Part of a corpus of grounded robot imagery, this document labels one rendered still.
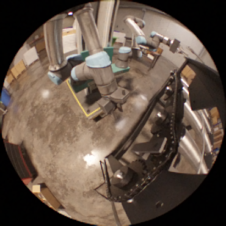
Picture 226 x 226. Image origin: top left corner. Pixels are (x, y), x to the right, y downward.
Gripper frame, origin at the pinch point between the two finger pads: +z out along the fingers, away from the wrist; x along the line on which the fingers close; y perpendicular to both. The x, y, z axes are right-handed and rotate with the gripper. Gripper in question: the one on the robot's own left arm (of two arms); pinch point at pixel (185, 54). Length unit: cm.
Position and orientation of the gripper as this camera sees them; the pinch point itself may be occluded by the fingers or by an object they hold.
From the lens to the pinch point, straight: 73.7
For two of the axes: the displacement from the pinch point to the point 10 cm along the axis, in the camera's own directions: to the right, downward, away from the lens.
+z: 7.5, 6.3, -2.0
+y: 6.5, -6.4, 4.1
